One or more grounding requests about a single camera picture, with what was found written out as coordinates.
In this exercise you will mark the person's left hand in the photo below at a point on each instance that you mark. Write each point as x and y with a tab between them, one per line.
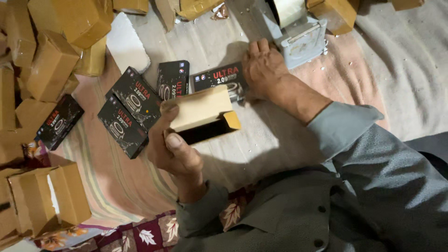
171	157

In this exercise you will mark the person's right hand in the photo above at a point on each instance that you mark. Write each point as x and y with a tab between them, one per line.
264	73

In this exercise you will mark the person's right fingers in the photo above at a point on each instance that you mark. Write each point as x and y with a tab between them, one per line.
263	47

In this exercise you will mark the small brown carton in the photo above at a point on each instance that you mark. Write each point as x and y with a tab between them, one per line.
203	108

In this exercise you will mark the grey metal tape dispenser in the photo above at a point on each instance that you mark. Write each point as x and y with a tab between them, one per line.
301	43

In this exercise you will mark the clear packing tape roll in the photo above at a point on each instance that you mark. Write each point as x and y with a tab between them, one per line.
288	12

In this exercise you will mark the black watch box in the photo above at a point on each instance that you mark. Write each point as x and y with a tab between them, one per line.
218	78
122	129
172	78
60	122
136	96

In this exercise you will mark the crumpled brown tape scrap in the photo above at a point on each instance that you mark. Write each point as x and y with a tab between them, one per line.
221	12

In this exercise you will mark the sealed brown cardboard box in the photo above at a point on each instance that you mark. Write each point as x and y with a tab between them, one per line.
406	3
131	5
334	14

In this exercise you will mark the torn brown cardboard box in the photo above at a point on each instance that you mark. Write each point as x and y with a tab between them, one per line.
189	8

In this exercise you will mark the pink striped floor mat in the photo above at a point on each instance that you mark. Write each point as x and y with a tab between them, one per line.
252	140

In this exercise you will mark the white foam slab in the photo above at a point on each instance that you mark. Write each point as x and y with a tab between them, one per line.
126	45

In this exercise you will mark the grey blanket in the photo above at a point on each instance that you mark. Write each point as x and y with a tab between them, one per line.
406	63

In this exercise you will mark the person's grey shirt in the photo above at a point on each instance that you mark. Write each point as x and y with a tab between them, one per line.
367	196

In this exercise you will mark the pile of brown cartons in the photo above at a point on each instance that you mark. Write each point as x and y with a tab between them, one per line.
45	66

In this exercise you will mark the floral leaf print quilt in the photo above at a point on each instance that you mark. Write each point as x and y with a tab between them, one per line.
147	236

